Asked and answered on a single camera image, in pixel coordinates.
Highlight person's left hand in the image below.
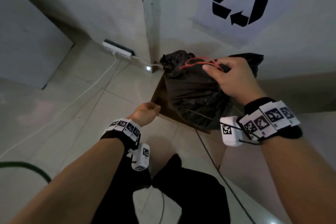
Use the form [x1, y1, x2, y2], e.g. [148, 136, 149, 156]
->
[128, 101, 161, 127]

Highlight person's right hand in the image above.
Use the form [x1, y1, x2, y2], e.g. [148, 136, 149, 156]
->
[202, 57, 268, 106]

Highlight black garbage bag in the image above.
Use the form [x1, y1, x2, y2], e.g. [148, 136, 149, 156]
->
[159, 50, 264, 130]

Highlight red bag tie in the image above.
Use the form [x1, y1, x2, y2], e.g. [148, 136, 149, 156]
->
[179, 57, 226, 73]

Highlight person's left forearm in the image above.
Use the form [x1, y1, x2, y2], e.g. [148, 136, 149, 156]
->
[8, 137, 125, 224]

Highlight person's right forearm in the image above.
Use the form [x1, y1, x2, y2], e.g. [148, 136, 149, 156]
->
[258, 134, 336, 224]

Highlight brown cardboard box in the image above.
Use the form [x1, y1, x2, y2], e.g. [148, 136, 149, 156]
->
[150, 75, 237, 135]

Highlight recycling symbol poster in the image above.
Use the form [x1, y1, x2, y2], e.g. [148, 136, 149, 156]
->
[189, 0, 297, 46]

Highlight right wrist marker band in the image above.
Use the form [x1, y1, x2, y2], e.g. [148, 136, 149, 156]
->
[237, 97, 303, 143]

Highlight white power strip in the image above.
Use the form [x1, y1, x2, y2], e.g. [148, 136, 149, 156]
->
[102, 38, 135, 61]

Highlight white table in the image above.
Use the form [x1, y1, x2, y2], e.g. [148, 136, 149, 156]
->
[0, 0, 74, 90]

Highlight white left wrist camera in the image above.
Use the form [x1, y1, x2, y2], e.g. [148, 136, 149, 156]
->
[131, 142, 151, 172]

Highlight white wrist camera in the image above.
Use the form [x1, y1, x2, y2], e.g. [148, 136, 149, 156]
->
[220, 116, 244, 148]
[131, 142, 151, 172]

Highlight short white cable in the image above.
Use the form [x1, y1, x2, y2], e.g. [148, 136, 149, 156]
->
[131, 56, 164, 72]

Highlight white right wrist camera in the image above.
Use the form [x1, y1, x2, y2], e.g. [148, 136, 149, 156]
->
[220, 116, 244, 148]

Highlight long white floor cable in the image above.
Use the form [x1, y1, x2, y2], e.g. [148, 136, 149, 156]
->
[0, 57, 119, 159]

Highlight green cable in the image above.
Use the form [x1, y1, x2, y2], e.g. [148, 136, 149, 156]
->
[0, 161, 52, 184]

